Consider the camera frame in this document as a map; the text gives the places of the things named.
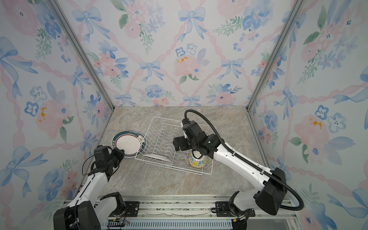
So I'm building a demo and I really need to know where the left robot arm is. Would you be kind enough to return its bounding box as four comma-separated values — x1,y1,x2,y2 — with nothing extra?
53,145,126,230

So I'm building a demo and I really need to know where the corner aluminium profile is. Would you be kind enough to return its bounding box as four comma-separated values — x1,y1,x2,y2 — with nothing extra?
247,0,305,111
46,0,115,111

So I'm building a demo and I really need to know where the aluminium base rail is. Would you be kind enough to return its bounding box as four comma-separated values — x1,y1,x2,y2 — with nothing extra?
101,195,301,230

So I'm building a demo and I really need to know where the black corrugated cable conduit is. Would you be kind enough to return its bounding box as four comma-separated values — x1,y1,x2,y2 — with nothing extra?
183,109,305,212

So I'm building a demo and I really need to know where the yellow blue patterned bowl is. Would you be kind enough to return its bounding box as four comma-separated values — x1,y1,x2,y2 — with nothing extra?
188,154,208,168

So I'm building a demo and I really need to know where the green red rimmed plate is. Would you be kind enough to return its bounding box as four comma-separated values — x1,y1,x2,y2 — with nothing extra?
112,131,146,158

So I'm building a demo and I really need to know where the right corner aluminium profile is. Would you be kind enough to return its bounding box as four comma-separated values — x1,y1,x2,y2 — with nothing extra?
247,0,305,111

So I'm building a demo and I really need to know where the left corner aluminium profile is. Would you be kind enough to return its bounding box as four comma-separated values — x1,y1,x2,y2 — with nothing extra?
46,0,115,111

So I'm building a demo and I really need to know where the white wire dish rack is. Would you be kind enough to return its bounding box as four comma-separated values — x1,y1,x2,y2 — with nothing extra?
135,117,213,175

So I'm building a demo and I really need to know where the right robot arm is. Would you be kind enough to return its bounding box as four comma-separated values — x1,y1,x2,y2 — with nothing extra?
173,119,287,216

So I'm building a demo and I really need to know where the clear glass front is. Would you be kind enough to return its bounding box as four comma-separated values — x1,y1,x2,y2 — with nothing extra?
177,154,187,164

